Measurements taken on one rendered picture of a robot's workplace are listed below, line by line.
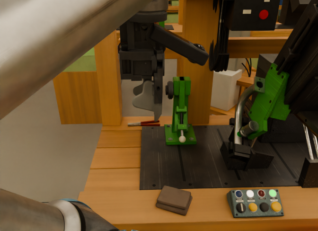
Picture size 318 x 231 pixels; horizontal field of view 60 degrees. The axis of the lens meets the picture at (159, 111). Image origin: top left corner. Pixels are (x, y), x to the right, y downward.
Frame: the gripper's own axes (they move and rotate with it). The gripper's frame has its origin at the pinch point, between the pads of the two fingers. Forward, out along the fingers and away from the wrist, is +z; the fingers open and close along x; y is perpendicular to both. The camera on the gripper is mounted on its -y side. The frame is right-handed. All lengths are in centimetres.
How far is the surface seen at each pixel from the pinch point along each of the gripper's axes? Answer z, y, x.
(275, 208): 36, -35, -6
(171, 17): 89, -59, -720
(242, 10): -13, -33, -55
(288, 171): 39, -49, -26
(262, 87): 10, -38, -36
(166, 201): 36.5, -2.8, -10.2
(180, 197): 36.4, -7.1, -11.9
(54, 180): 129, 82, -128
